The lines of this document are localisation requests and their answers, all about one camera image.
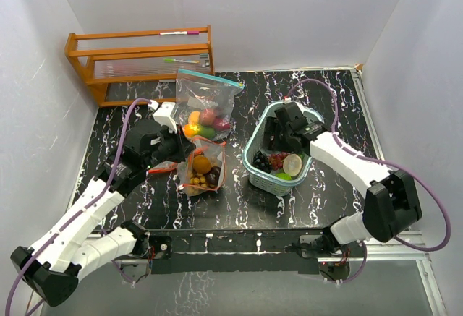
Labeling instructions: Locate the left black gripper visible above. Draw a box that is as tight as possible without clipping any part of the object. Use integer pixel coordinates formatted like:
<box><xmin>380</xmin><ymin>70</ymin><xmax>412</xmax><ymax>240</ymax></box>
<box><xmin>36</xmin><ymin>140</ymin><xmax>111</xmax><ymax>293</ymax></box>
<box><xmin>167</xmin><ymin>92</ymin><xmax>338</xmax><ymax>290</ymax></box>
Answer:
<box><xmin>143</xmin><ymin>123</ymin><xmax>196</xmax><ymax>170</ymax></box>

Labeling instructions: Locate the green yellow mango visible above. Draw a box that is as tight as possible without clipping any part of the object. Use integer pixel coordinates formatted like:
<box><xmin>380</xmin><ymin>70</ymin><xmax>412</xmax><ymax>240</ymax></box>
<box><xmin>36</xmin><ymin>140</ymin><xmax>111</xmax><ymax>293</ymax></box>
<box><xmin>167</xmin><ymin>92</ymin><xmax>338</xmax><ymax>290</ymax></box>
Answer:
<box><xmin>182</xmin><ymin>111</ymin><xmax>216</xmax><ymax>140</ymax></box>

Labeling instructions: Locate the orange fruit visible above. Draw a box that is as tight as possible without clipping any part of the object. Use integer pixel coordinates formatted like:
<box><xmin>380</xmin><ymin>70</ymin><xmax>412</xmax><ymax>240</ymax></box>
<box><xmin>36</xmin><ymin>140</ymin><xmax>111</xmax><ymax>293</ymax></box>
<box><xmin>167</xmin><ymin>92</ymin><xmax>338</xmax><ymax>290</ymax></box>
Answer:
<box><xmin>192</xmin><ymin>155</ymin><xmax>212</xmax><ymax>174</ymax></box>

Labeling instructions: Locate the orange-zipper clear bag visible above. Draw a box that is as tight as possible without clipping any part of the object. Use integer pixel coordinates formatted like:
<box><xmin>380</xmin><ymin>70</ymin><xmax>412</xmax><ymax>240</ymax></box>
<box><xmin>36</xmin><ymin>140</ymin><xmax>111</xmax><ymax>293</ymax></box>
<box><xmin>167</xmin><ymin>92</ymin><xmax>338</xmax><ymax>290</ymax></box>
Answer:
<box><xmin>148</xmin><ymin>136</ymin><xmax>226</xmax><ymax>197</ymax></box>

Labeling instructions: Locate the longan bunch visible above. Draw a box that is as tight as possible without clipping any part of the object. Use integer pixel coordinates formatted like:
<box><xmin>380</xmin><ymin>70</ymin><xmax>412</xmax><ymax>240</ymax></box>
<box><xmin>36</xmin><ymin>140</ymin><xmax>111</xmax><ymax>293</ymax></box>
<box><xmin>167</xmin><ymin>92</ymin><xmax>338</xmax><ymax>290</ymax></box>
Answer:
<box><xmin>188</xmin><ymin>171</ymin><xmax>209</xmax><ymax>188</ymax></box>

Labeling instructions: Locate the light blue plastic basket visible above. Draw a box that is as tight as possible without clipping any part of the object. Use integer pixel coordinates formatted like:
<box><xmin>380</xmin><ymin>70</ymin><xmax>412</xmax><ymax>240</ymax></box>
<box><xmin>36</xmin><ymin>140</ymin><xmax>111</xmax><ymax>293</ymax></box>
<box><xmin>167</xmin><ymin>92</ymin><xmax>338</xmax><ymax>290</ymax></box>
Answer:
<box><xmin>242</xmin><ymin>101</ymin><xmax>323</xmax><ymax>196</ymax></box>

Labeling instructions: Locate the magenta round fruit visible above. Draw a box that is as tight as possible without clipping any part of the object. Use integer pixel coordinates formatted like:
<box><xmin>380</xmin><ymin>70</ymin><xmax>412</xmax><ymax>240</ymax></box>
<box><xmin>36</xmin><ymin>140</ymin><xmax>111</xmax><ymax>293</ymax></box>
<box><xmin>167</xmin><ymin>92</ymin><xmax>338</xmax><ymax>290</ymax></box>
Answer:
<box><xmin>212</xmin><ymin>117</ymin><xmax>231</xmax><ymax>132</ymax></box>

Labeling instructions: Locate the blue-zipper clear bag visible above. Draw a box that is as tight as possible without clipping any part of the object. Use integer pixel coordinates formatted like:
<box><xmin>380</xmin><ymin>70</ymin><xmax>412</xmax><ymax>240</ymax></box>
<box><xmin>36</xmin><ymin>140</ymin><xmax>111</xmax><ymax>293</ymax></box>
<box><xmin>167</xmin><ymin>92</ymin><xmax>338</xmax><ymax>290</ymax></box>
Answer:
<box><xmin>174</xmin><ymin>69</ymin><xmax>245</xmax><ymax>141</ymax></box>

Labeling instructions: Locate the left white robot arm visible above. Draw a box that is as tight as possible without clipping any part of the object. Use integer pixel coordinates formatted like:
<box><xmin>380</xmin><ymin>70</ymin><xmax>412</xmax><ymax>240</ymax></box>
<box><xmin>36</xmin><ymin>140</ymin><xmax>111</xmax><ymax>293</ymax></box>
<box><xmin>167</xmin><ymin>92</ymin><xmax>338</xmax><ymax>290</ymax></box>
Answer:
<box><xmin>10</xmin><ymin>119</ymin><xmax>195</xmax><ymax>307</ymax></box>

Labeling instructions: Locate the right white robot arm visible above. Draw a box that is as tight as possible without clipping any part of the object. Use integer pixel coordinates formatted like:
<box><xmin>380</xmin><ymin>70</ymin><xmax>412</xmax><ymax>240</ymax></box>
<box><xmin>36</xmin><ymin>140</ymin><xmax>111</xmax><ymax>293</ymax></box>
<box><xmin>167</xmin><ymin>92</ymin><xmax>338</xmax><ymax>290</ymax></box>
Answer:
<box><xmin>263</xmin><ymin>102</ymin><xmax>422</xmax><ymax>256</ymax></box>

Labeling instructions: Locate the red grape bunch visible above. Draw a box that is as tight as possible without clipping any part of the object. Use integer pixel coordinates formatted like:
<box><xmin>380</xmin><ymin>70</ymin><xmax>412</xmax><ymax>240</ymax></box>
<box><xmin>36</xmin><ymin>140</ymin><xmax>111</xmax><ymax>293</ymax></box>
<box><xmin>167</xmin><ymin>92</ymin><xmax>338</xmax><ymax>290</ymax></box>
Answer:
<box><xmin>269</xmin><ymin>152</ymin><xmax>289</xmax><ymax>171</ymax></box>

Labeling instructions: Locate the dark grape bunch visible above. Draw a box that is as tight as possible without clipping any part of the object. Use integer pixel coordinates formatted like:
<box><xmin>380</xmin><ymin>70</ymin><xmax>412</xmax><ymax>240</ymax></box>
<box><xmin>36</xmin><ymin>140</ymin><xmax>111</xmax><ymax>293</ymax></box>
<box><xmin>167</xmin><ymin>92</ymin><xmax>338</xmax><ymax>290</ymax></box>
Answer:
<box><xmin>252</xmin><ymin>151</ymin><xmax>271</xmax><ymax>174</ymax></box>

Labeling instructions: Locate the white round bun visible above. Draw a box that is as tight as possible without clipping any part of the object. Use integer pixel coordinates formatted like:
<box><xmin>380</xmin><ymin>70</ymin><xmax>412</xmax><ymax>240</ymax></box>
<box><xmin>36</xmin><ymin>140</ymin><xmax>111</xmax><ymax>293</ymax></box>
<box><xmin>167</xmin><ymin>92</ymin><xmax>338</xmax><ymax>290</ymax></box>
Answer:
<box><xmin>283</xmin><ymin>153</ymin><xmax>302</xmax><ymax>177</ymax></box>

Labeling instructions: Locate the green lime fruit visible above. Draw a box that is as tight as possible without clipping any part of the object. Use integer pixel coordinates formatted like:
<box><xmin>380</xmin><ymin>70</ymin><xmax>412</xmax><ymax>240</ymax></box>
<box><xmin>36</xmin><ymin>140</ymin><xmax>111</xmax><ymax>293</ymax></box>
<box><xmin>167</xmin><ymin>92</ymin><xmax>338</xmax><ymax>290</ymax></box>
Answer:
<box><xmin>276</xmin><ymin>173</ymin><xmax>292</xmax><ymax>181</ymax></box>

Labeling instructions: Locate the green marker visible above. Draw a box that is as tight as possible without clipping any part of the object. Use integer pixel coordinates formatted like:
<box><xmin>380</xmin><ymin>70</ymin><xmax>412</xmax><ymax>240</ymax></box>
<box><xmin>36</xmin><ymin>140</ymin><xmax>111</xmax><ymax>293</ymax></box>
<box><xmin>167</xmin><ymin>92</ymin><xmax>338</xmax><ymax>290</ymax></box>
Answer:
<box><xmin>163</xmin><ymin>58</ymin><xmax>200</xmax><ymax>64</ymax></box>

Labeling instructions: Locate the orange wooden shelf rack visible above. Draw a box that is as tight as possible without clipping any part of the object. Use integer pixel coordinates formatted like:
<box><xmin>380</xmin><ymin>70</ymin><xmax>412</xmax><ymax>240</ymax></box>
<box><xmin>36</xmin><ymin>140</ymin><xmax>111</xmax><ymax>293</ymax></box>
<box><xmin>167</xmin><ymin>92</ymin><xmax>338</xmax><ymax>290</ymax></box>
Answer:
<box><xmin>64</xmin><ymin>25</ymin><xmax>215</xmax><ymax>108</ymax></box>

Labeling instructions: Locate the pink white marker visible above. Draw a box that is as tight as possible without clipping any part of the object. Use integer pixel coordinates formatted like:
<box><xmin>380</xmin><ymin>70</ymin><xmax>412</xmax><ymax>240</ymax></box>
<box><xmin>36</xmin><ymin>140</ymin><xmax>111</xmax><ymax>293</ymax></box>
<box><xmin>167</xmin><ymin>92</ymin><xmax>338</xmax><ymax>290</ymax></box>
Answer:
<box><xmin>159</xmin><ymin>30</ymin><xmax>200</xmax><ymax>36</ymax></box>

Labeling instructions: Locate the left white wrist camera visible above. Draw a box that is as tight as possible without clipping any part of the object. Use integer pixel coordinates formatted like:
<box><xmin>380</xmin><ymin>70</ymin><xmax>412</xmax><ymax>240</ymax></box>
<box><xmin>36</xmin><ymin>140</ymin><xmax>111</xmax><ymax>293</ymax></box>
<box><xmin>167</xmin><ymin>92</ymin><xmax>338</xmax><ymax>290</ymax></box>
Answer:
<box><xmin>148</xmin><ymin>100</ymin><xmax>177</xmax><ymax>134</ymax></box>

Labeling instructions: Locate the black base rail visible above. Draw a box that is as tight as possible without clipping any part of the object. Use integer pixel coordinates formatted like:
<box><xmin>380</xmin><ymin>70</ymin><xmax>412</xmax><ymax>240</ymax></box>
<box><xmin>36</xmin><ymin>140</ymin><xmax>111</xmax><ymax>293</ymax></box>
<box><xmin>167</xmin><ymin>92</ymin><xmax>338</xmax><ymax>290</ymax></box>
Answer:
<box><xmin>143</xmin><ymin>229</ymin><xmax>352</xmax><ymax>275</ymax></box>

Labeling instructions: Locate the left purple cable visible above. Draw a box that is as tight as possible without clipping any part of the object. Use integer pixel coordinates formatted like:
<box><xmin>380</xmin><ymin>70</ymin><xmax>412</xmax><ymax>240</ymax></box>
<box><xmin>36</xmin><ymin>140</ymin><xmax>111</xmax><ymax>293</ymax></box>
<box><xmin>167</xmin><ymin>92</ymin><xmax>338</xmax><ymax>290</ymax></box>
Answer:
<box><xmin>5</xmin><ymin>97</ymin><xmax>160</xmax><ymax>316</ymax></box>

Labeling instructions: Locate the purple cable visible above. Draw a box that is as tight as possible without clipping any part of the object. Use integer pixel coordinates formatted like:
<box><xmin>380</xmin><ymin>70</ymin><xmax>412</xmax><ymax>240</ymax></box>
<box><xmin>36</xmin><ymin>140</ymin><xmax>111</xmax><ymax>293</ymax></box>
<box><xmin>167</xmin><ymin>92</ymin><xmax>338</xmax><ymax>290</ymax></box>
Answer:
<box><xmin>283</xmin><ymin>78</ymin><xmax>452</xmax><ymax>283</ymax></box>
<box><xmin>5</xmin><ymin>97</ymin><xmax>160</xmax><ymax>316</ymax></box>

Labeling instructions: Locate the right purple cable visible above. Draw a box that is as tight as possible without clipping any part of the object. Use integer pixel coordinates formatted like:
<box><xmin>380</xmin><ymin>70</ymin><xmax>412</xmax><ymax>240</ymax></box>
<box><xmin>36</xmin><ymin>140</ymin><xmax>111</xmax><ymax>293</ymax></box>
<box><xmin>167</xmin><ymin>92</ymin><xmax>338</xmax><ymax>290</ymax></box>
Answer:
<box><xmin>283</xmin><ymin>78</ymin><xmax>452</xmax><ymax>283</ymax></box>

